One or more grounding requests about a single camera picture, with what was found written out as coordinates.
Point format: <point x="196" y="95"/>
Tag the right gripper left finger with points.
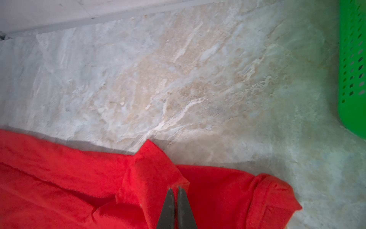
<point x="167" y="216"/>

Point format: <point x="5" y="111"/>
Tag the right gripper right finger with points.
<point x="185" y="216"/>

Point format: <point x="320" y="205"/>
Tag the red t-shirt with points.
<point x="45" y="185"/>

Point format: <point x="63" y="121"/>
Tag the green plastic basket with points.
<point x="352" y="66"/>

